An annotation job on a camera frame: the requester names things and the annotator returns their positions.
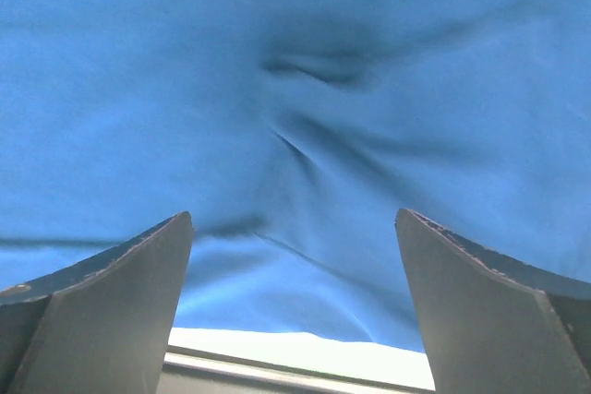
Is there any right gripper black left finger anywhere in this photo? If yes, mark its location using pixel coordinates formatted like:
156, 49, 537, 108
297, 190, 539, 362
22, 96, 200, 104
1, 212, 193, 394

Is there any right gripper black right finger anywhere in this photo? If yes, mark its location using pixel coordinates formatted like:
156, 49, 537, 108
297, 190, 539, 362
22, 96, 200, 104
395, 209, 590, 394

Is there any dark blue printed t-shirt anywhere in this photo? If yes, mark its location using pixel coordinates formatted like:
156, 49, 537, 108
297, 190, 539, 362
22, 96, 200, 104
1, 0, 590, 350

